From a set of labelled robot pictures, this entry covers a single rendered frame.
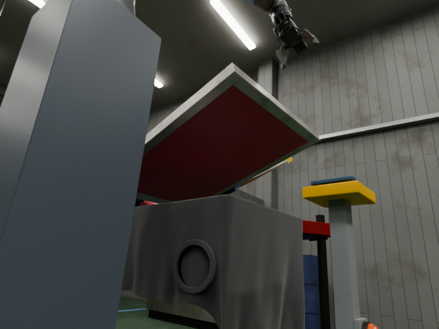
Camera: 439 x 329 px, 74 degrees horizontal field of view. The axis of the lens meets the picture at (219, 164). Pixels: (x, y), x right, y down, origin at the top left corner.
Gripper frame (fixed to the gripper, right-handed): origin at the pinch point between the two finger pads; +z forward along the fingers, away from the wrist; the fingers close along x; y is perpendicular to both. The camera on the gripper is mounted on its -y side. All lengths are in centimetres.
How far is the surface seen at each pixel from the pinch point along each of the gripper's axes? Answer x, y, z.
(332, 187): -1, 18, 57
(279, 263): -32, -5, 65
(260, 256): -32, 6, 63
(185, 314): -295, -207, 50
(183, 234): -47, 22, 53
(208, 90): -22.5, 29.1, 16.8
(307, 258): -138, -265, 18
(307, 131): -12.5, -17.8, 17.4
